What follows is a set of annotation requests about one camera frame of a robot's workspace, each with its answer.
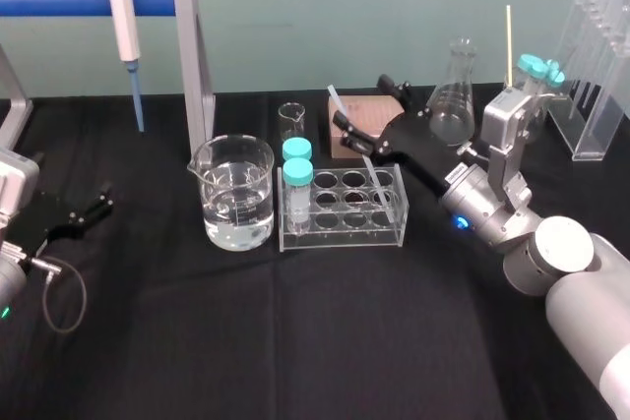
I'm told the large glass beaker with water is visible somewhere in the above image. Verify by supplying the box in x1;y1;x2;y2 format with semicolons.
186;133;276;252

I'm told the thin wooden stick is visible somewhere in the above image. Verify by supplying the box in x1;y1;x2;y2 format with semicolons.
505;4;515;90

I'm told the small empty glass beaker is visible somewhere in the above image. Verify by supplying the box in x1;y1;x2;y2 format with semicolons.
278;101;308;147

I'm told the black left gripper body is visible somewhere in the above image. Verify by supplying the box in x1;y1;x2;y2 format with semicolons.
10;189;89;258

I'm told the clear glass conical flask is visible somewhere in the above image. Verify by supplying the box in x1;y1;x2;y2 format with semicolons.
424;36;478;148

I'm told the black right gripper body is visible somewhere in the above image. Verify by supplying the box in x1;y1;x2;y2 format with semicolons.
374;111;463;196

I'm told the black table cloth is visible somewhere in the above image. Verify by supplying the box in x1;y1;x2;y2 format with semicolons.
0;79;630;420

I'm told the white pipette with blue tip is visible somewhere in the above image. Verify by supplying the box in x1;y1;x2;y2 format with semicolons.
101;0;148;133

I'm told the clear acrylic tube rack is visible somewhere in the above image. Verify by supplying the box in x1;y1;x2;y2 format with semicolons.
277;163;411;254

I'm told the brown cardboard box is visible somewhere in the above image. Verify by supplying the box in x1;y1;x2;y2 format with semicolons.
327;94;408;160

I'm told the thin dark looped cable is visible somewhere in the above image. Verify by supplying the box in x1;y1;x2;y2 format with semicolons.
28;254;90;334

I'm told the teal capped sample tube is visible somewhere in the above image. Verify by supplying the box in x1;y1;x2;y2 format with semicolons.
540;59;568;99
282;157;315;237
516;52;543;99
282;138;315;163

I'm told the grey metal stand leg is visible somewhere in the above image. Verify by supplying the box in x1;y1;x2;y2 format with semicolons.
170;0;217;157
0;44;33;147

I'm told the tall clear acrylic stand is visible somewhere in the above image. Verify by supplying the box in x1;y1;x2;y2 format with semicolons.
547;0;630;162

